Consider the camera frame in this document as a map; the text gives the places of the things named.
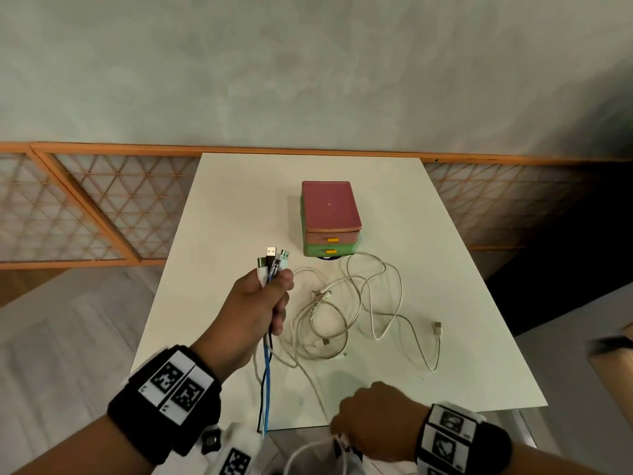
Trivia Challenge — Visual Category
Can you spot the person's right hand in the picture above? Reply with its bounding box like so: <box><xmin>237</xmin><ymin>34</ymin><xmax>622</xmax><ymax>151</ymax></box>
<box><xmin>330</xmin><ymin>382</ymin><xmax>431</xmax><ymax>463</ymax></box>

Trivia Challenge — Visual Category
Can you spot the black wristband with marker tags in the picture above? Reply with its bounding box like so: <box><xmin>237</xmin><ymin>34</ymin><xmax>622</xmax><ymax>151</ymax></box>
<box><xmin>107</xmin><ymin>344</ymin><xmax>222</xmax><ymax>466</ymax></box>
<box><xmin>414</xmin><ymin>402</ymin><xmax>513</xmax><ymax>475</ymax></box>

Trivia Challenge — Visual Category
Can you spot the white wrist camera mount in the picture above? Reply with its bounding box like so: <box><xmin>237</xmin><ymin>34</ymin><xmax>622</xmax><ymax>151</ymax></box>
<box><xmin>333</xmin><ymin>436</ymin><xmax>366</xmax><ymax>475</ymax></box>
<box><xmin>200</xmin><ymin>422</ymin><xmax>266</xmax><ymax>475</ymax></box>

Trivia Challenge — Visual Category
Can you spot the wooden lattice screen panel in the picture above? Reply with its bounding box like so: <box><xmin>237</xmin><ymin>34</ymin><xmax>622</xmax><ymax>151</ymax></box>
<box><xmin>0</xmin><ymin>143</ymin><xmax>140</xmax><ymax>270</ymax></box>
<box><xmin>31</xmin><ymin>143</ymin><xmax>202</xmax><ymax>267</ymax></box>
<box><xmin>422</xmin><ymin>155</ymin><xmax>609</xmax><ymax>253</ymax></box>

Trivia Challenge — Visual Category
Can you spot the blue braided cable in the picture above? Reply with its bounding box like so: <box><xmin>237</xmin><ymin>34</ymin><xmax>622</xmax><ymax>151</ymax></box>
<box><xmin>261</xmin><ymin>249</ymin><xmax>292</xmax><ymax>437</ymax></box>

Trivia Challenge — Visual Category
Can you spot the person's right forearm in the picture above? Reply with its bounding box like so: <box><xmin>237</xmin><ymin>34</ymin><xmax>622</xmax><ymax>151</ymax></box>
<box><xmin>502</xmin><ymin>437</ymin><xmax>633</xmax><ymax>475</ymax></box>

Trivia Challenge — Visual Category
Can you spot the long white cable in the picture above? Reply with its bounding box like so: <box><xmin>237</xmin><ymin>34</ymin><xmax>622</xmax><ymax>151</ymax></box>
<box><xmin>268</xmin><ymin>336</ymin><xmax>349</xmax><ymax>475</ymax></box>

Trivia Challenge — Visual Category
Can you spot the white cable with dark plug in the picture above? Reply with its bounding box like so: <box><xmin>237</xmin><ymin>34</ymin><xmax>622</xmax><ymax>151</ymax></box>
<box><xmin>253</xmin><ymin>257</ymin><xmax>268</xmax><ymax>391</ymax></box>

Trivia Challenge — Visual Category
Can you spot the person's left forearm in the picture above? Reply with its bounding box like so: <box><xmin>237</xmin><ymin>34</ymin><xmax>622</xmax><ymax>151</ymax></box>
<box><xmin>10</xmin><ymin>411</ymin><xmax>166</xmax><ymax>475</ymax></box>

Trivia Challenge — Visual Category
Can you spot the person's left hand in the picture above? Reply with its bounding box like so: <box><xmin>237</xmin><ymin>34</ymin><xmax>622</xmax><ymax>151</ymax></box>
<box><xmin>190</xmin><ymin>268</ymin><xmax>295</xmax><ymax>384</ymax></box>

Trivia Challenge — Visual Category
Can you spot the coiled white cable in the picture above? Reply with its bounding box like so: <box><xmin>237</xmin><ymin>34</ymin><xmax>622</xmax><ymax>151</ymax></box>
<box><xmin>290</xmin><ymin>264</ymin><xmax>369</xmax><ymax>363</ymax></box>

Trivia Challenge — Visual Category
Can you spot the pink and green drawer box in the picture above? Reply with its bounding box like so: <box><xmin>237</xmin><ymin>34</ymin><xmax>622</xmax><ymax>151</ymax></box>
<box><xmin>300</xmin><ymin>180</ymin><xmax>363</xmax><ymax>258</ymax></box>

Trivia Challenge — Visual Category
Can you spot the white cable with usb plug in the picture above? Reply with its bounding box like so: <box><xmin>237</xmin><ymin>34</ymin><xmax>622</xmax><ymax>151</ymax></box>
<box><xmin>345</xmin><ymin>251</ymin><xmax>444</xmax><ymax>373</ymax></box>

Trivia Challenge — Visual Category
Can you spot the black cable with usb plug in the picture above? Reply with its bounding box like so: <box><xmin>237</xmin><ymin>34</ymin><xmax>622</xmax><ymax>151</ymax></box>
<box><xmin>256</xmin><ymin>246</ymin><xmax>279</xmax><ymax>433</ymax></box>

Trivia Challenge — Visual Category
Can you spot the light wooden furniture piece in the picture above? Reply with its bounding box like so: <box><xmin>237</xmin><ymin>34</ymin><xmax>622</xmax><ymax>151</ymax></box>
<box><xmin>586</xmin><ymin>324</ymin><xmax>633</xmax><ymax>418</ymax></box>

